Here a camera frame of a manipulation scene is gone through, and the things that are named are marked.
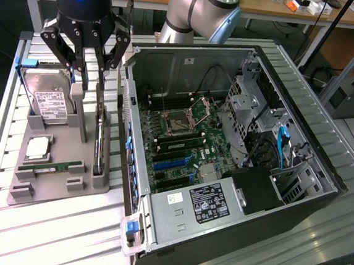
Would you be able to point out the black tripod pole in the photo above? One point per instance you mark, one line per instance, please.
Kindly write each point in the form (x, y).
(325, 37)

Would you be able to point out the grey parts rack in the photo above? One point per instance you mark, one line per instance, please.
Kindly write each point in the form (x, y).
(64, 141)

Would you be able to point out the green RAM stick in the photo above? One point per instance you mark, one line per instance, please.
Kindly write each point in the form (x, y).
(53, 166)

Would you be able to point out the silver drive cage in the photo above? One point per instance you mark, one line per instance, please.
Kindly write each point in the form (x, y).
(244, 104)

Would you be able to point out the silver socket cover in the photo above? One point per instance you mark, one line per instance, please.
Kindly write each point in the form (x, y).
(202, 111)

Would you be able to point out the thin locking lever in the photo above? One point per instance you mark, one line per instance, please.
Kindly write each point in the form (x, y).
(164, 102)

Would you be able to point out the orange box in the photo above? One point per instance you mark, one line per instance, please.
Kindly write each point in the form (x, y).
(292, 5)

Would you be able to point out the green motherboard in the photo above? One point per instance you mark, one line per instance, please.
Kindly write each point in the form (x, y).
(220, 136)

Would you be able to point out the white box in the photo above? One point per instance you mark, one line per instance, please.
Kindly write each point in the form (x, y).
(322, 9)

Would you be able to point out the open black PC case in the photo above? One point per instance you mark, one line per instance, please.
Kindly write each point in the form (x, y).
(184, 257)

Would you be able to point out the black RAM stick with label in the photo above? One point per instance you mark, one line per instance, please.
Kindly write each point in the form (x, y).
(179, 145)

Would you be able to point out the silver chipset heatsink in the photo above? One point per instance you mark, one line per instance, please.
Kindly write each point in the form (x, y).
(207, 173)

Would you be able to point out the blue expansion slot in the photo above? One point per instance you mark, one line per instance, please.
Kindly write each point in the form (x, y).
(169, 165)

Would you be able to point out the long black expansion slot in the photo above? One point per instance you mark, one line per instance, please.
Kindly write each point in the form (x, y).
(168, 156)
(172, 183)

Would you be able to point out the silver perforated bracket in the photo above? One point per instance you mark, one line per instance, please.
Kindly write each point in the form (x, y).
(296, 183)

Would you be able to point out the silver CPU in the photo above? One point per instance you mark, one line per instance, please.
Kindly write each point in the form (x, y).
(37, 149)

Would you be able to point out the hard disk in blue carrier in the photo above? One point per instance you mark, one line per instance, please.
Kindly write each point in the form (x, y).
(47, 102)

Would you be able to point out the grey power supply unit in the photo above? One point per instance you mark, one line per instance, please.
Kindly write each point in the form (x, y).
(169, 221)

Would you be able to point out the graphics card with silver bracket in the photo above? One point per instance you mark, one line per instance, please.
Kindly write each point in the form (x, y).
(99, 138)

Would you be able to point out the CPU socket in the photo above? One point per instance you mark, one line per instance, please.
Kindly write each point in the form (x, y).
(177, 123)

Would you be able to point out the black fan shroud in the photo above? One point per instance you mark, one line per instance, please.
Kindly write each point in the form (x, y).
(252, 188)

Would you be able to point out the grey equipment box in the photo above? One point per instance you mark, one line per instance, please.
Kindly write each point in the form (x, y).
(353, 98)

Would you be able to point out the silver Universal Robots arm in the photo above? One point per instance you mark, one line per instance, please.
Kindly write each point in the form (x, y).
(181, 15)

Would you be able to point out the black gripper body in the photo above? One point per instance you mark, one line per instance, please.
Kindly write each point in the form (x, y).
(82, 6)

